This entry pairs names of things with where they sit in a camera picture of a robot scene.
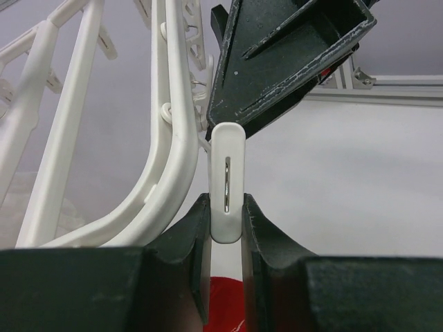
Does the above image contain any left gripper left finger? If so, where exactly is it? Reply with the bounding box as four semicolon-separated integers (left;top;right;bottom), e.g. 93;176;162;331
1;194;211;331

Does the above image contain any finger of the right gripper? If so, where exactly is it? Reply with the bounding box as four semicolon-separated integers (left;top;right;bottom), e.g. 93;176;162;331
206;0;378;126
209;5;361;141

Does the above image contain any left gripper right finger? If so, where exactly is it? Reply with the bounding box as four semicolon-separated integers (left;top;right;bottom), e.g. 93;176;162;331
242;194;442;331

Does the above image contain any red white striped sock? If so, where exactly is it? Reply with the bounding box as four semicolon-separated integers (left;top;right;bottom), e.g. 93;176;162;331
204;277;246;332

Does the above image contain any white plastic clip hanger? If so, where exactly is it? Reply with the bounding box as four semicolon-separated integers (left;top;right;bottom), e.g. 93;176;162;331
1;1;213;249

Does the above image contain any white hanger clip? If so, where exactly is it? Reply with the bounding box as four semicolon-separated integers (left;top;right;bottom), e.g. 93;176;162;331
199;122;246;244

